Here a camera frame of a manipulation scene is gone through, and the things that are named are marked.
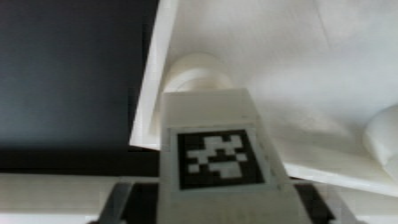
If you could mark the white table leg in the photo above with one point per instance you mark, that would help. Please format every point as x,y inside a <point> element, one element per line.
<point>224,185</point>

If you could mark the white square table top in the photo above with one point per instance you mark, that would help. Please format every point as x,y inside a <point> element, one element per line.
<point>309,50</point>

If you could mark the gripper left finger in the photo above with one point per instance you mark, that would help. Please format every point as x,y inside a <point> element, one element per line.
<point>130,205</point>

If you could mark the white L-shaped obstacle fence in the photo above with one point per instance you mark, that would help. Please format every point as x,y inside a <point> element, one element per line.
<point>57,199</point>

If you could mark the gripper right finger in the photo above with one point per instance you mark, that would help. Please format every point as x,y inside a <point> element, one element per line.
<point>323,204</point>

